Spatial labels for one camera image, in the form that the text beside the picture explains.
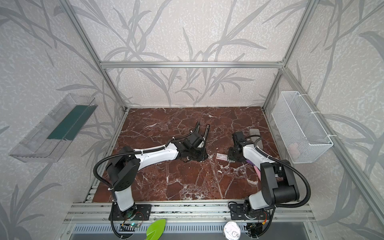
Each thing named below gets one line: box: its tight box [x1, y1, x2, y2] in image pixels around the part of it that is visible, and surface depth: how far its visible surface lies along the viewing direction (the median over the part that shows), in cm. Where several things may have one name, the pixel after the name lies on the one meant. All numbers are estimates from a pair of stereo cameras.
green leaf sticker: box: [145, 219, 166, 240], surface depth 71 cm
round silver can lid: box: [223, 221, 241, 240], surface depth 65 cm
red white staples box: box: [216, 153, 228, 161], surface depth 95 cm
